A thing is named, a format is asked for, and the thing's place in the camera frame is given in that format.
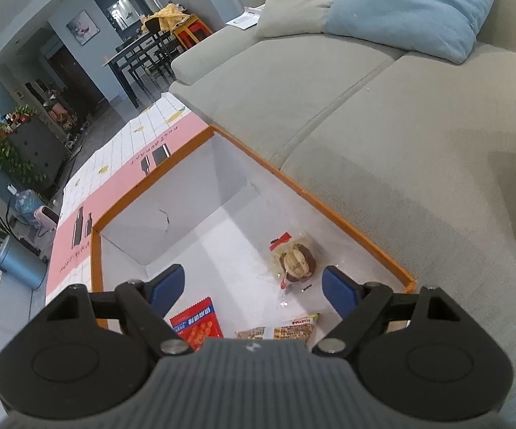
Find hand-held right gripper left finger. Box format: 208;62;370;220
39;265;192;358

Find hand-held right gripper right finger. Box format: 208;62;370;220
312;266;466;358

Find red stick snack packet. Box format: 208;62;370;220
169;297;224;352

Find brown pastry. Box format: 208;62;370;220
269;231;318;298

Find golden snack clear packet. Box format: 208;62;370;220
273;313;320;344

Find orange cardboard box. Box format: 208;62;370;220
89;125;418;351

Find pink and white printed tablecloth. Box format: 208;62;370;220
45;92;212;305

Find beige sofa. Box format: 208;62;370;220
169;0;516;429

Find blue trash bin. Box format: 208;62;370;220
0;235;49;289

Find blue water jug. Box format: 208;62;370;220
14;190;46;225

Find dark grey cabinet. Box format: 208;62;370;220
8;118;69;179

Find shoe rack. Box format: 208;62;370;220
44;89;81;144

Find black dining chair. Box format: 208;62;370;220
144;31;179;85
126;54;160;99

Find leafy green potted plant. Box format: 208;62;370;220
0;105;46;184

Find black dining table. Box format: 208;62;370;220
103;38;156;109

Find orange stool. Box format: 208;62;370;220
173;15;214;50

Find yellow cloth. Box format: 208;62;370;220
144;4;192;32

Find white papers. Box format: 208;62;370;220
226;5;266;31

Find beige cushion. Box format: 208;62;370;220
255;0;361;39

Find light blue cushion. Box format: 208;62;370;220
323;0;502;64

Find pink flower wall picture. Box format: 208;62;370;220
66;11;100;45

